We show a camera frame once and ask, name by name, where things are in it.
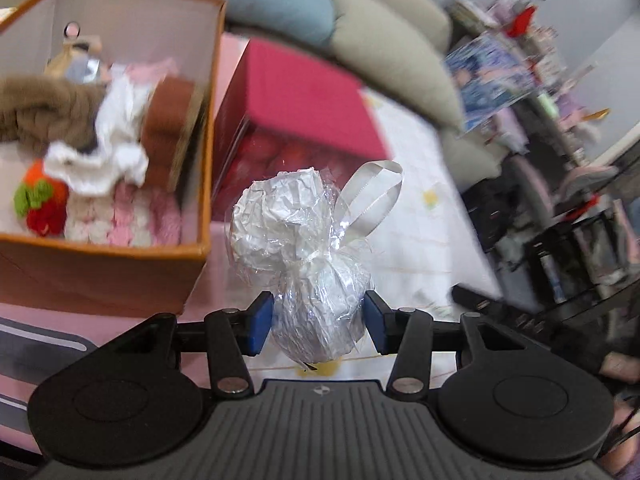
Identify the beige pillow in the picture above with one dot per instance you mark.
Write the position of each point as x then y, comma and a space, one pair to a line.
400, 55

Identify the black storage rack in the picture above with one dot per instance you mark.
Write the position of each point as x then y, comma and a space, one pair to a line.
580, 260

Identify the pale pink cloth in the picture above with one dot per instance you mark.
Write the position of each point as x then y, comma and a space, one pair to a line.
152, 70

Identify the blue printed cushion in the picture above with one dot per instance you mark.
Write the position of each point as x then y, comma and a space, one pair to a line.
495, 80

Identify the cluttered white desk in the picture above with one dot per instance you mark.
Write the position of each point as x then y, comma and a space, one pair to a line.
550, 60

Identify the orange cardboard box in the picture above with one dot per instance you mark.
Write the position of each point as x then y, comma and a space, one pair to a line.
100, 280

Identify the pink office chair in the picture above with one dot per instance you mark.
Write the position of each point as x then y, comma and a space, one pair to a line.
580, 180

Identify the brown toast plush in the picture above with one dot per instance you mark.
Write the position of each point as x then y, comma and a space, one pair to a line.
165, 125

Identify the black backpack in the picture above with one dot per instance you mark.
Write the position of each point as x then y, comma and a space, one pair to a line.
487, 215

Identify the clear box with red lid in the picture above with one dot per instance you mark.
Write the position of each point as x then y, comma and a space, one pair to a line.
300, 95

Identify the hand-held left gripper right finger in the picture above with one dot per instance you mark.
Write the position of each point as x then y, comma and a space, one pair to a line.
375, 322

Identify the white crumpled cloth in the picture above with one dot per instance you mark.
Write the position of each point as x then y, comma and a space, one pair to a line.
117, 125

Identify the brown fluffy scarf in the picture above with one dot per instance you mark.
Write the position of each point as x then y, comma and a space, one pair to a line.
40, 110

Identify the silver foil bundle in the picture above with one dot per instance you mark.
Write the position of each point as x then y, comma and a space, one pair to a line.
285, 220

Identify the pink and white knitted item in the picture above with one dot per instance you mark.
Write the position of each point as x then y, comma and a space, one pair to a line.
145, 220

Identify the beige sofa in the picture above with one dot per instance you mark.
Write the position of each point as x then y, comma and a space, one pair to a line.
425, 15

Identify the light blue pillow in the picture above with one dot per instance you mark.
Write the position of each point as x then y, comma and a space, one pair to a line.
260, 0

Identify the orange crochet fruit toy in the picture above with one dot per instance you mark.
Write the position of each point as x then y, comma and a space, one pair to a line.
45, 195

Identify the beige and silver doll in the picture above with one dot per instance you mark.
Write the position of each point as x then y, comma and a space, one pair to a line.
80, 62

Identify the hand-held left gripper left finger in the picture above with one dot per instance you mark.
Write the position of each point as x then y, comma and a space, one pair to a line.
260, 322

